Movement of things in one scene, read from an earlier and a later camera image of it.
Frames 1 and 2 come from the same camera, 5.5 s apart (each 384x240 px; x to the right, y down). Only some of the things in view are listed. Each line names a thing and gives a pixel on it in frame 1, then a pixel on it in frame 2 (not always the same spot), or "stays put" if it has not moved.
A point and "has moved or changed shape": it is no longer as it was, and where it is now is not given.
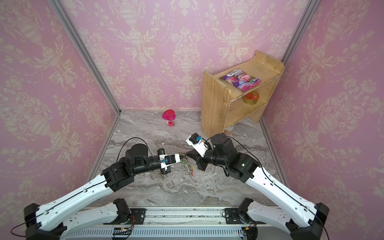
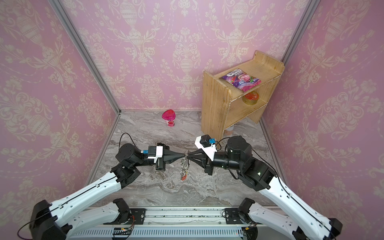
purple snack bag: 241,79 stays put
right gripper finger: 193,154 stays put
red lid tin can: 250,98 stays put
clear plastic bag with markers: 186,163 has moved or changed shape
